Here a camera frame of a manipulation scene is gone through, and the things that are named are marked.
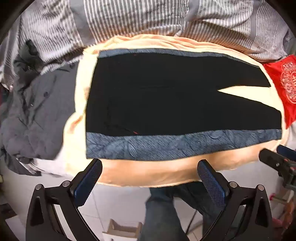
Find person's leg in jeans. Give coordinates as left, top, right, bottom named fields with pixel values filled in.
left=138, top=180, right=223, bottom=241

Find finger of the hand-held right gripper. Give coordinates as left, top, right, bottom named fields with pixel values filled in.
left=258, top=148, right=286, bottom=172
left=276, top=145, right=296, bottom=161

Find red printed cloth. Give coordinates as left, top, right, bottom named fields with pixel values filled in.
left=263, top=54, right=296, bottom=130

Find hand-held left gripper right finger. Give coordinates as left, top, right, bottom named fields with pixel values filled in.
left=197, top=159, right=275, bottom=241

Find peach blanket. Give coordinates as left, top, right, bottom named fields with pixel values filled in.
left=62, top=34, right=296, bottom=187

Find black pants with blue-patterned stripes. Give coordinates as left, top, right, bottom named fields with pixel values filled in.
left=85, top=48, right=283, bottom=161

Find grey white striped duvet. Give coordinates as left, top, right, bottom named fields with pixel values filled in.
left=0, top=0, right=296, bottom=91

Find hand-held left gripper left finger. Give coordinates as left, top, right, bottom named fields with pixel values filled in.
left=25, top=158, right=103, bottom=241

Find grey button shirt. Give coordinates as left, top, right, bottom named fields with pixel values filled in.
left=0, top=39, right=86, bottom=175

